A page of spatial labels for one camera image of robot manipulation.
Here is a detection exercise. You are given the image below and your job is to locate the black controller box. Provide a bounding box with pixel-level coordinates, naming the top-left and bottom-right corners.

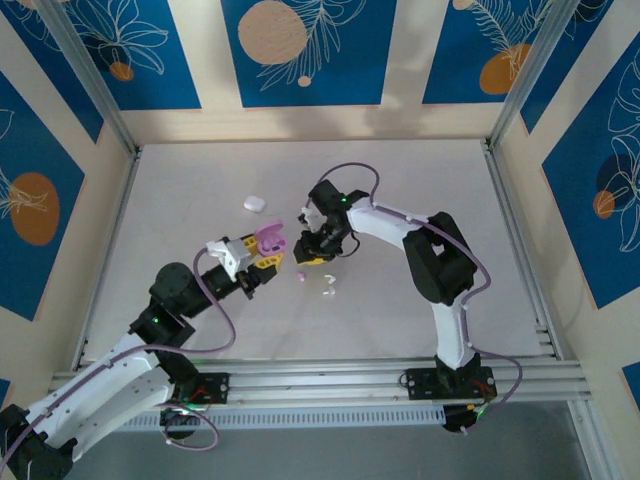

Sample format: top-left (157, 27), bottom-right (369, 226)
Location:
top-left (442, 402), bottom-right (489, 437)
top-left (159, 405), bottom-right (202, 442)

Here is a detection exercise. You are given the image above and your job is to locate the aluminium side rail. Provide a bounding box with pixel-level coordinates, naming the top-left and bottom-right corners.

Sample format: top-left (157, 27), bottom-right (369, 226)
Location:
top-left (69, 149), bottom-right (144, 369)
top-left (481, 139), bottom-right (567, 362)

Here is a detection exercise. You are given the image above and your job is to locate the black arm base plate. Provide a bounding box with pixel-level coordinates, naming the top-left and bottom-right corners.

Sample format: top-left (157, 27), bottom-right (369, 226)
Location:
top-left (405, 367), bottom-right (497, 402)
top-left (177, 372), bottom-right (233, 406)

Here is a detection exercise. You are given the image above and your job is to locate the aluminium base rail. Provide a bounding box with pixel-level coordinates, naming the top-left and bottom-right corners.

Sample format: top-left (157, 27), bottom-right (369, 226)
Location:
top-left (49, 356), bottom-right (586, 404)

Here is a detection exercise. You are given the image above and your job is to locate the grey slotted cable duct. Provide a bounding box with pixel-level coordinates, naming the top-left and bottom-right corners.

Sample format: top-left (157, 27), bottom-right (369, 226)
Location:
top-left (119, 405), bottom-right (447, 433)

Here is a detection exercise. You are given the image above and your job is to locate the aluminium corner post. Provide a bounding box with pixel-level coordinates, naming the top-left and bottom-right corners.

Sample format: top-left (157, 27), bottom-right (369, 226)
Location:
top-left (485, 0), bottom-right (587, 150)
top-left (37, 0), bottom-right (142, 157)

